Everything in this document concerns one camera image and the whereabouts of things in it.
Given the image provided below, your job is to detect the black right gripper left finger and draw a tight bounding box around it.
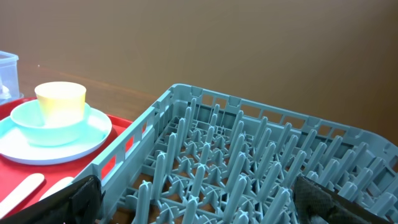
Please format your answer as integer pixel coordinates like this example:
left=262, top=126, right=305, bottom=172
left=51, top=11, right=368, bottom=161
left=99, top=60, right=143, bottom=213
left=1, top=175, right=104, bottom=224

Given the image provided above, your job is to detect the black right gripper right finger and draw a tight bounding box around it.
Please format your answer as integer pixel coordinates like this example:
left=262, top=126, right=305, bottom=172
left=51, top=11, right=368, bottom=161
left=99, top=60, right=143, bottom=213
left=293, top=175, right=397, bottom=224

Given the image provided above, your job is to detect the grey dishwasher rack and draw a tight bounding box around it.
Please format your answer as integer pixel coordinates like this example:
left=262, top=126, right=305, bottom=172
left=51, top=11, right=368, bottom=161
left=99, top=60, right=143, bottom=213
left=78, top=84, right=397, bottom=223

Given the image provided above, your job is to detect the white plastic spoon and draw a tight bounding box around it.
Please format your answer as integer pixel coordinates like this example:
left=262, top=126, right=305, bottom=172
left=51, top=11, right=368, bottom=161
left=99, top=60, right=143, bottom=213
left=39, top=177, right=74, bottom=201

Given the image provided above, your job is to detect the white plastic fork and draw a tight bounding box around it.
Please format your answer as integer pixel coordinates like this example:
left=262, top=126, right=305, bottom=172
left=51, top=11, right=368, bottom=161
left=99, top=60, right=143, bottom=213
left=1, top=173, right=45, bottom=218

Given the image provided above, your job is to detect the red plastic tray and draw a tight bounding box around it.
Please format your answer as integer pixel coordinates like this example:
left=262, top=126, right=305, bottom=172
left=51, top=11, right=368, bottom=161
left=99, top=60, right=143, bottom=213
left=1, top=115, right=132, bottom=216

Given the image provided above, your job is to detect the light blue plate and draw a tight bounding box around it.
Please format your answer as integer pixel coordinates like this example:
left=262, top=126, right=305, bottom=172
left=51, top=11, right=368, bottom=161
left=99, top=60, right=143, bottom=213
left=1, top=108, right=112, bottom=166

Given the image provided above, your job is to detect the yellow plastic cup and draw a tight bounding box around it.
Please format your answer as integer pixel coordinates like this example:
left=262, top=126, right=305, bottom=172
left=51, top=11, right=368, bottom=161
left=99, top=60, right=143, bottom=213
left=34, top=82, right=86, bottom=126

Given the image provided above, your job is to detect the light blue bowl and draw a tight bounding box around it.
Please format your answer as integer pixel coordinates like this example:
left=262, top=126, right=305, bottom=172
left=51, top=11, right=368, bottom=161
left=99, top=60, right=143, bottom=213
left=10, top=100, right=91, bottom=146

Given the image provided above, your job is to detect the clear plastic bin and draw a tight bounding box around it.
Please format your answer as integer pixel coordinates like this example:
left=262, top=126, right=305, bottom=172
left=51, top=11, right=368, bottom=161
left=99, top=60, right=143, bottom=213
left=0, top=51, right=24, bottom=105

